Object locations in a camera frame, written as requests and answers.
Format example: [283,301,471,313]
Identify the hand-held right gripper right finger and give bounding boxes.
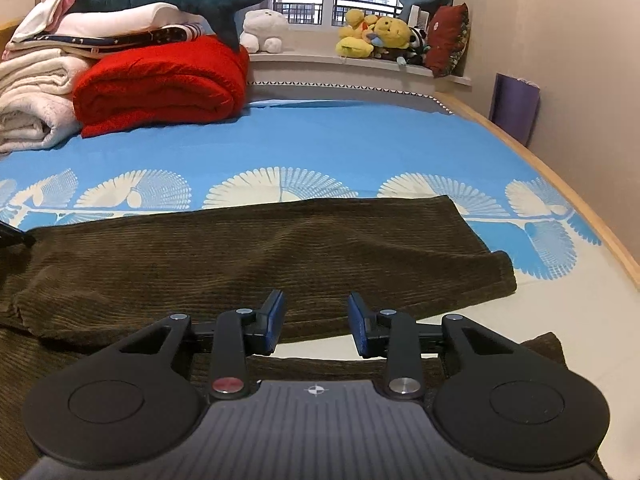
[348,292,521,401]

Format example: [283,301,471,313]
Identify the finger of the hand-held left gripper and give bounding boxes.
[0,221,37,250]

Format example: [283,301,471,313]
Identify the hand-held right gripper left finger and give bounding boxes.
[117,289,287,402]

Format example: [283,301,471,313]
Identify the brown corduroy pants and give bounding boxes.
[0,195,568,466]

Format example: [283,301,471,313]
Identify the white folded blanket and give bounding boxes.
[0,55,93,153]

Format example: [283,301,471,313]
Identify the red folded blanket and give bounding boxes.
[72,35,251,138]

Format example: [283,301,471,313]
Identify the white folded cloth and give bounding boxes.
[10,0,71,43]

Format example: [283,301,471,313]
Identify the navy patterned folded cloth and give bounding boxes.
[5,22,208,53]

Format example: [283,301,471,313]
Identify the grey mattress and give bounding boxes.
[247,85,451,111]

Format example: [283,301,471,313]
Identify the white folded quilt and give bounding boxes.
[57,2,196,38]

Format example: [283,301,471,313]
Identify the white window sill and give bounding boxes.
[247,50,473,96]

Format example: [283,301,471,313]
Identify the purple board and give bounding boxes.
[489,72,541,147]

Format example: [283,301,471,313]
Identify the blue shark plush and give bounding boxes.
[65,0,266,52]

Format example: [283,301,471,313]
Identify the yellow duck plush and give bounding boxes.
[335,8,376,58]

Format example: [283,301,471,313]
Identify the striped plush toy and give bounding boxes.
[400,27,431,66]

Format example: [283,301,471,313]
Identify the white plush toy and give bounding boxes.
[239,8,290,54]

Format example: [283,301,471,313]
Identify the yellow bear plush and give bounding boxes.
[372,16,413,61]

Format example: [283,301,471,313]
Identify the red cushion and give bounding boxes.
[424,2,471,78]

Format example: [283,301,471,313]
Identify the white plastic rack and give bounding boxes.
[407,5,431,31]

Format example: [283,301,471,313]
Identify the wooden bed frame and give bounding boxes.
[0,15,640,480]

